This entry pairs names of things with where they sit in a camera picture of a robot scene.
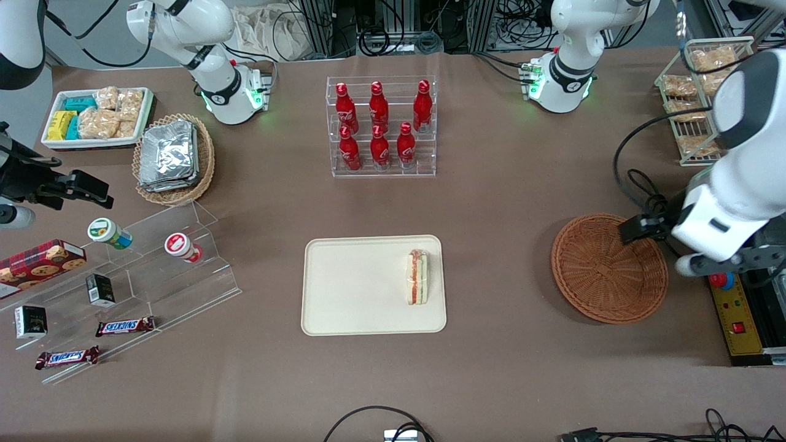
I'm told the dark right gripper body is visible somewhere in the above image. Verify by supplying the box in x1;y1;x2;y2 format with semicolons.
0;138;69;211

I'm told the triangular sandwich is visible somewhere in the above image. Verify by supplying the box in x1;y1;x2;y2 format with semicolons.
405;248;430;306

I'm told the white rectangular snack tray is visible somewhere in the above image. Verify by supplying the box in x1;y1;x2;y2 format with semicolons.
41;87;155;152

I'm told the round brown wicker basket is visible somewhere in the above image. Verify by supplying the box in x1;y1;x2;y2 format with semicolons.
551;213;669;325

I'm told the light wicker basket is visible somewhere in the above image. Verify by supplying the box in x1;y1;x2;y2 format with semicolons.
132;113;216;207

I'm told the cream plastic tray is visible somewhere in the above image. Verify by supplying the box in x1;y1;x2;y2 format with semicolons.
301;235;448;337

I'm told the green lid cup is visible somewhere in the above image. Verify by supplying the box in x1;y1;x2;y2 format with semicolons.
87;217;133;250

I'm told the yellow snack pack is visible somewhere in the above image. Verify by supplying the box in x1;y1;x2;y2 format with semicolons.
47;110;76;141

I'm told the stack of foil containers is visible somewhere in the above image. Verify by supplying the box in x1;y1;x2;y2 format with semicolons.
138;120;201;193

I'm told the cracker bag in rack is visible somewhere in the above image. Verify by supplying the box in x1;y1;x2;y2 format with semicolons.
690;47;738;74
666;99;704;121
699;72;733;96
661;74;698;98
678;134;718;155

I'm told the red cookie box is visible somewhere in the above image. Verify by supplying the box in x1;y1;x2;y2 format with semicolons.
0;239;87;300

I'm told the small black box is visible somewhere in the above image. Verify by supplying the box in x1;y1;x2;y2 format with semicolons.
85;273;117;308
14;304;49;340

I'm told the red lid cup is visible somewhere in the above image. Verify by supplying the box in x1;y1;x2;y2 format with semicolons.
164;232;204;264

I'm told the clear acrylic stepped display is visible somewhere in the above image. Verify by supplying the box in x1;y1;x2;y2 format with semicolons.
0;200;243;386

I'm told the black appliance with yellow panel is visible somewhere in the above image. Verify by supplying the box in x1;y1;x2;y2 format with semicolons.
706;215;786;368

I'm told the Snickers chocolate bar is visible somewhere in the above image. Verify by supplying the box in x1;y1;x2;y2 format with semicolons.
34;346;100;370
95;316;156;338

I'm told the clear acrylic bottle rack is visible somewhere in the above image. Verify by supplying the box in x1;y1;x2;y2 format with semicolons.
326;76;438;179

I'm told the beige cloth bag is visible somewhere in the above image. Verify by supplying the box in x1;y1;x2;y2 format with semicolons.
232;5;308;63

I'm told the red cola bottle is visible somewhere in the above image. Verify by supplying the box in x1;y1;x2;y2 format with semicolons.
397;122;417;168
335;83;359;133
339;126;362;172
413;80;433;133
370;125;391;170
369;81;390;131

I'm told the black power cable with plug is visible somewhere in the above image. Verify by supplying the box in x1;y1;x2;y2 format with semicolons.
626;169;685;260

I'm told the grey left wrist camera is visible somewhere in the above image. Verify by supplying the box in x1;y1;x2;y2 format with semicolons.
675;244;786;279

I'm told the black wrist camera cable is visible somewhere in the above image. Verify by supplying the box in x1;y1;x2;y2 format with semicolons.
614;107;714;211

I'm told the white wire shelf rack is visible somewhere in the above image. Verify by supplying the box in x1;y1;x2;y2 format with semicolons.
653;36;757;168

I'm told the black cable with connector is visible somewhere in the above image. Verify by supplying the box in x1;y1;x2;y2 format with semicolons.
559;408;786;442

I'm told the aluminium frame post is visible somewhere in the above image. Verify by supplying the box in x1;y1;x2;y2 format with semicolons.
298;0;358;60
469;0;499;54

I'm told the grey coiled cable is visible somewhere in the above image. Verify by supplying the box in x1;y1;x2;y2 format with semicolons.
413;31;445;55

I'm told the black coiled cable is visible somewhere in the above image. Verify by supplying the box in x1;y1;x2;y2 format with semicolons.
358;25;392;58

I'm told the black looped cable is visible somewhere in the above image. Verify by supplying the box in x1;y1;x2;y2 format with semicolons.
323;405;435;442

